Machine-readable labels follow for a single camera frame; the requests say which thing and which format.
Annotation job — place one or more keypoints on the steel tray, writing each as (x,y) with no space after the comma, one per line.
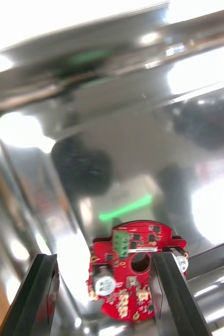
(117,131)

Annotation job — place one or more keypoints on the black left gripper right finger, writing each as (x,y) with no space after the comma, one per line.
(176,296)

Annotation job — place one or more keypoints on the round red circuit board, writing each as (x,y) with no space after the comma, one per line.
(122,265)

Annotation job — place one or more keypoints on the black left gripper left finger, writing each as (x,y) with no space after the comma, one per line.
(35,296)

